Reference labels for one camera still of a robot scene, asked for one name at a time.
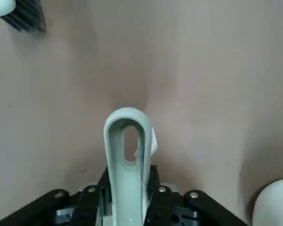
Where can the white dustpan label tag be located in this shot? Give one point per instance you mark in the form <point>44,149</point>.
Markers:
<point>154,141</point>

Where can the beige hand brush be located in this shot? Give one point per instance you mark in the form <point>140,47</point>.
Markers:
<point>21,14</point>

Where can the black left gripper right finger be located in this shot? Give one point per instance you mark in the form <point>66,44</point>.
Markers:
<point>174,207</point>

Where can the beige bin with flip lid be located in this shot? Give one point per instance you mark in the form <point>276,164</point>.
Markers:
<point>276,202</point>

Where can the pale grey plastic dustpan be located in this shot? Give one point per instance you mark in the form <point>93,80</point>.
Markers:
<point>115,188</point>

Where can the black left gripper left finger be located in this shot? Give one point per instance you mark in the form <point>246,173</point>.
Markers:
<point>85,202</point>

